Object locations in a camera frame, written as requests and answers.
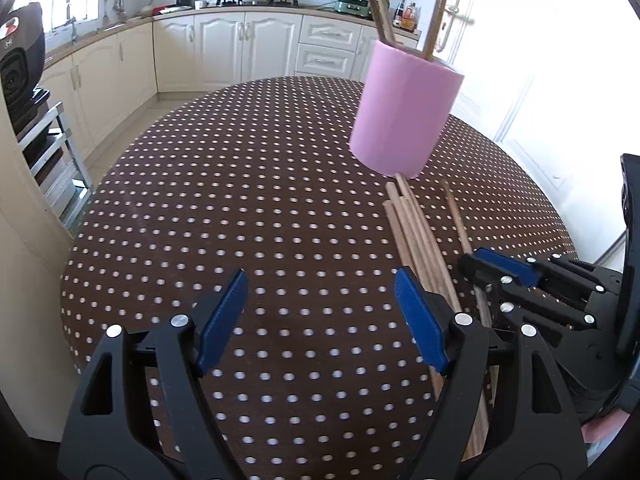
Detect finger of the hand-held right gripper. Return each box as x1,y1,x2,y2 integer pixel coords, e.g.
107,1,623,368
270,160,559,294
472,247,623,306
457,254,601,346

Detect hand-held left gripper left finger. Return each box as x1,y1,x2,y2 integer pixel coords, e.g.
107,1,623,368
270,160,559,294
57,268,250,480

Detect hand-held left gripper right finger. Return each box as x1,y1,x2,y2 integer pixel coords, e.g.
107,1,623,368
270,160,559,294
393,266,588,480

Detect pile of chopsticks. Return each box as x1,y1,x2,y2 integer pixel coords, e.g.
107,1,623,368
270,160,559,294
382,172,493,461

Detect pink cylindrical cup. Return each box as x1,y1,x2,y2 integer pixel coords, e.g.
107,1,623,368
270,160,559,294
348,40,466,181

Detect brown polka-dot round table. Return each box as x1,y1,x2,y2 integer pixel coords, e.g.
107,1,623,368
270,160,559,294
60,76,578,466

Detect white door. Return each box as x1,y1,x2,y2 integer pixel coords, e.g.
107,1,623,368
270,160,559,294
440,0,640,261

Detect metal shelf rack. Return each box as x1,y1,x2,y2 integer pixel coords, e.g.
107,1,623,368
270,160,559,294
17,87,96,233

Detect cream lower kitchen cabinets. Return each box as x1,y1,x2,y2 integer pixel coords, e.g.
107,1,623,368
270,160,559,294
37,7,421,161

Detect row of condiment bottles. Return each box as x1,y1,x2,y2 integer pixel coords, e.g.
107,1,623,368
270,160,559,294
382,0,422,32

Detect green electric cooking pot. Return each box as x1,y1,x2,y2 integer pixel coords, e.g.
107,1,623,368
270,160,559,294
336,0,373,17

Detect gas stove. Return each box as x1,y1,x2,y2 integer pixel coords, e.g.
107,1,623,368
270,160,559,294
212,0,301,8

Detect black kitchen appliance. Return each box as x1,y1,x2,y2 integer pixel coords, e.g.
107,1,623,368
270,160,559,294
0,2,46,128

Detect metal door handle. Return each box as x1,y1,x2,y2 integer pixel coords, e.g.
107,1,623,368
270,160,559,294
435,0,476,53

